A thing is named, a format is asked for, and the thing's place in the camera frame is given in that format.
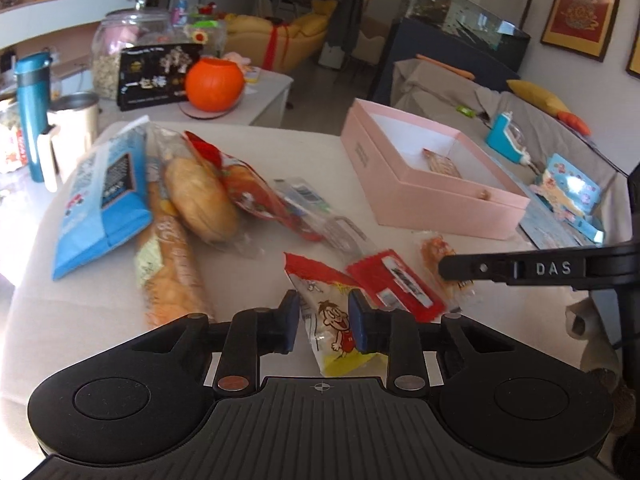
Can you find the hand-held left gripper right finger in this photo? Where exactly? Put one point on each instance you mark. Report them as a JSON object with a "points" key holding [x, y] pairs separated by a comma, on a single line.
{"points": [[357, 325]]}

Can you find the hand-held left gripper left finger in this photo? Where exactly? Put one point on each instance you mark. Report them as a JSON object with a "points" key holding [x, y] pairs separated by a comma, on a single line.
{"points": [[290, 322]]}

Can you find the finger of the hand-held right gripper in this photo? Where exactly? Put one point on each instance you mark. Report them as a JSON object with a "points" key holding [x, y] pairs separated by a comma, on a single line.
{"points": [[480, 267]]}

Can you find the red yellow cartoon snack packet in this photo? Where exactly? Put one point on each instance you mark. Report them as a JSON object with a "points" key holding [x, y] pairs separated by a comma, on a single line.
{"points": [[325, 317]]}

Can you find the small orange snack packet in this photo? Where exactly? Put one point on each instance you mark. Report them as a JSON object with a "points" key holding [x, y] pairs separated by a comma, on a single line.
{"points": [[434, 251]]}

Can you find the pink box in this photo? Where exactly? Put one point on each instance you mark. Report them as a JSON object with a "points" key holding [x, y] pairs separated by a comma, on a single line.
{"points": [[425, 210]]}

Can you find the long bread packet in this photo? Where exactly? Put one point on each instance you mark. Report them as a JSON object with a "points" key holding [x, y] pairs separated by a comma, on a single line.
{"points": [[170, 270]]}

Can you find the large red snack packet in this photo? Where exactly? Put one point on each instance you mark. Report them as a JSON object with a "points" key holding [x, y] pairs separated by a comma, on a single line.
{"points": [[252, 195]]}

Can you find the blue snack bag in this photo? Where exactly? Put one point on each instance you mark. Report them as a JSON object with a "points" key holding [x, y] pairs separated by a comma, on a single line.
{"points": [[100, 200]]}

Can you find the flat red snack packet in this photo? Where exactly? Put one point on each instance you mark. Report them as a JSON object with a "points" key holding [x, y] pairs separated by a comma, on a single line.
{"points": [[395, 280]]}

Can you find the flat pale blue package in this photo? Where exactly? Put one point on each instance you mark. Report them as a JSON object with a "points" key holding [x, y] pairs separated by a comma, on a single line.
{"points": [[545, 232]]}

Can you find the blue cartoon package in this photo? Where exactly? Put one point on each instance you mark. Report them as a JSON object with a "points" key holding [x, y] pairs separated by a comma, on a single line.
{"points": [[570, 185]]}

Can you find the clear packet with blue print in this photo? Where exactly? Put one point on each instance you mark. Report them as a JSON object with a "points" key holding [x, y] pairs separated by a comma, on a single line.
{"points": [[310, 197]]}

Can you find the teal toy box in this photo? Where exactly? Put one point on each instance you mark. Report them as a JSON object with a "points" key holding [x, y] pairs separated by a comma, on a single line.
{"points": [[502, 135]]}

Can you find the short orange carrot toy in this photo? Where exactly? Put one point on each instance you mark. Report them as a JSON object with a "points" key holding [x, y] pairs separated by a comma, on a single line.
{"points": [[575, 121]]}

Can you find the round bread packet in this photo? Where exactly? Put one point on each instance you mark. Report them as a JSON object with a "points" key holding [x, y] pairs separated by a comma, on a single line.
{"points": [[200, 200]]}

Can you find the small green toy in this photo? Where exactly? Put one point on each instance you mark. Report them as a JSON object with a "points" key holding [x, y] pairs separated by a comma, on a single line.
{"points": [[466, 110]]}

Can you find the yellow cushion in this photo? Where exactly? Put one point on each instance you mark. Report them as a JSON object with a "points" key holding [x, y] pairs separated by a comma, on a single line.
{"points": [[540, 95]]}

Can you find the grey covered sofa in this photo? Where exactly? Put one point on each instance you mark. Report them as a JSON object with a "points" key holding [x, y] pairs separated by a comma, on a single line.
{"points": [[435, 90]]}

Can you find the long orange carrot toy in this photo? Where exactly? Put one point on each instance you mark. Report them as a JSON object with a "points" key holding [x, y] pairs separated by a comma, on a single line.
{"points": [[445, 65]]}

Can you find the framed picture edge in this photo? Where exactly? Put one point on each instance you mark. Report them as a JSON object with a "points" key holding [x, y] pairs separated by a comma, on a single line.
{"points": [[634, 55]]}

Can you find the dark blue cabinet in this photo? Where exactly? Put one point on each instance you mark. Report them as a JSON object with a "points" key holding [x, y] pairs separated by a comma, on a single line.
{"points": [[400, 60]]}

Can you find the white coffee table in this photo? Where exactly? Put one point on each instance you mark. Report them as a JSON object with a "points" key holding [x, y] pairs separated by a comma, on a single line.
{"points": [[270, 95]]}

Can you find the round pink coaster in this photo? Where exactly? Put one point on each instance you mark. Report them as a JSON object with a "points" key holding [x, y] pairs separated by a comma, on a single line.
{"points": [[200, 112]]}

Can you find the orange pumpkin bucket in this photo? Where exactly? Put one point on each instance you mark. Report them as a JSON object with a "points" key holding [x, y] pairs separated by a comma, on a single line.
{"points": [[215, 85]]}

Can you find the glass fish tank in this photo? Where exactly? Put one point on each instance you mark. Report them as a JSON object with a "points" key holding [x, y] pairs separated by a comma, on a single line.
{"points": [[465, 15]]}

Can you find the red framed picture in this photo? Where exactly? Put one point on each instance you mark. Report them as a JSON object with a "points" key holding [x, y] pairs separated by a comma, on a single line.
{"points": [[582, 5]]}

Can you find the pink plush toy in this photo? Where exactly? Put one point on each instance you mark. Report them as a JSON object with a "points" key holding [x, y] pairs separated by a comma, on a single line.
{"points": [[236, 58]]}

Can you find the black printed box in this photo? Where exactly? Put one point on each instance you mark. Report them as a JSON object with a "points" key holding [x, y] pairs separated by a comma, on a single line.
{"points": [[150, 77]]}

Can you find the dark jacket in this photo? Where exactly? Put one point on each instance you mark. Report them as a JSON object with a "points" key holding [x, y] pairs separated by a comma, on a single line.
{"points": [[345, 15]]}

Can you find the yellow armchair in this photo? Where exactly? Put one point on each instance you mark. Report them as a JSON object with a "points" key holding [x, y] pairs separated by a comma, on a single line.
{"points": [[300, 35]]}

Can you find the white mug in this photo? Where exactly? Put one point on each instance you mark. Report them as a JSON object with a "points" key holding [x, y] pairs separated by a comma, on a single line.
{"points": [[75, 130]]}

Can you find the small glass jar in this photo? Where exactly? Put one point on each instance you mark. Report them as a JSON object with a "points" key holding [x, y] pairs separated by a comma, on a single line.
{"points": [[207, 35]]}

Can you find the large glass jar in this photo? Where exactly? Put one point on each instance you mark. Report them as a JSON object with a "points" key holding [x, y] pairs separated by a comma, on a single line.
{"points": [[112, 42]]}

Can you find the red label snack jar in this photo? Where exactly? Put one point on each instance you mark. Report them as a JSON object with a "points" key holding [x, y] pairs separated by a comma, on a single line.
{"points": [[11, 140]]}

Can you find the teal bottle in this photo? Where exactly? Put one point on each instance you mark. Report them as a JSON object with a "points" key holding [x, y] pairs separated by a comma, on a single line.
{"points": [[30, 110]]}

